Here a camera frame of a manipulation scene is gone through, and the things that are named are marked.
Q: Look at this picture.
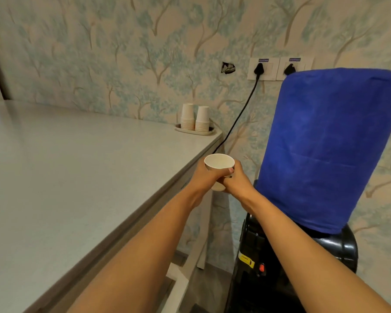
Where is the person's right hand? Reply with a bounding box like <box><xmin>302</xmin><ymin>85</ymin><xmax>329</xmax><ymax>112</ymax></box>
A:
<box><xmin>222</xmin><ymin>160</ymin><xmax>258</xmax><ymax>208</ymax></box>

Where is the person's left hand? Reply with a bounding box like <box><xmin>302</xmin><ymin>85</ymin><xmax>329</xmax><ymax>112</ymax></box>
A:
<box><xmin>191</xmin><ymin>158</ymin><xmax>235</xmax><ymax>200</ymax></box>

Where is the white paper cup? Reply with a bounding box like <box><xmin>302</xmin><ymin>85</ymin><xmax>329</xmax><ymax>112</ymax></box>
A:
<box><xmin>204</xmin><ymin>154</ymin><xmax>236</xmax><ymax>192</ymax></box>

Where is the person's left forearm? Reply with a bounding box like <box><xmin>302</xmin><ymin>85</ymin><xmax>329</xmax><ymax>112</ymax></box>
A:
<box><xmin>67</xmin><ymin>186</ymin><xmax>216</xmax><ymax>313</ymax></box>

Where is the person's right forearm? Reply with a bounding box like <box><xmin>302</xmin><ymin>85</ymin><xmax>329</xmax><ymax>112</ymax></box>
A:
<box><xmin>239</xmin><ymin>190</ymin><xmax>391</xmax><ymax>313</ymax></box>

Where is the white cup tray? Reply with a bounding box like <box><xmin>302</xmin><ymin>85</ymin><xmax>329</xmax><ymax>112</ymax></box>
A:
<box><xmin>174</xmin><ymin>123</ymin><xmax>217</xmax><ymax>137</ymax></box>

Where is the stack of white paper cups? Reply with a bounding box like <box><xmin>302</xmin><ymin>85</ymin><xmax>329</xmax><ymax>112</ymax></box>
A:
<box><xmin>195</xmin><ymin>106</ymin><xmax>210</xmax><ymax>132</ymax></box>
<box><xmin>181</xmin><ymin>103</ymin><xmax>195</xmax><ymax>131</ymax></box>

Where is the yellow dispenser label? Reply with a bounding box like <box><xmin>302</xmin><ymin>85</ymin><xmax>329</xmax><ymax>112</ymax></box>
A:
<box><xmin>239</xmin><ymin>254</ymin><xmax>255</xmax><ymax>270</ymax></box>

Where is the blue covered water bottle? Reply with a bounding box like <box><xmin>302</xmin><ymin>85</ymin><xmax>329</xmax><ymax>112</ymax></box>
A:
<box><xmin>255</xmin><ymin>68</ymin><xmax>391</xmax><ymax>235</ymax></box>

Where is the black water dispenser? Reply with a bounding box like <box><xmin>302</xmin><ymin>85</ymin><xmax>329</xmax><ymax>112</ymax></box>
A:
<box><xmin>224</xmin><ymin>179</ymin><xmax>359</xmax><ymax>313</ymax></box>

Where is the black power cable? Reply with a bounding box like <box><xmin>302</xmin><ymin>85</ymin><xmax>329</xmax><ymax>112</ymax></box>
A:
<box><xmin>213</xmin><ymin>73</ymin><xmax>260</xmax><ymax>153</ymax></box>

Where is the white table frame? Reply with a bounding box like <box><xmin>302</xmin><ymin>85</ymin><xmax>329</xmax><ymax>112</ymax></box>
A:
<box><xmin>164</xmin><ymin>188</ymin><xmax>216</xmax><ymax>313</ymax></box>

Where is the white wall socket plate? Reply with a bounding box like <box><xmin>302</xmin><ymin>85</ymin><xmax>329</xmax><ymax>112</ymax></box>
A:
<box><xmin>247</xmin><ymin>57</ymin><xmax>279</xmax><ymax>81</ymax></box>
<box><xmin>278</xmin><ymin>56</ymin><xmax>315</xmax><ymax>81</ymax></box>

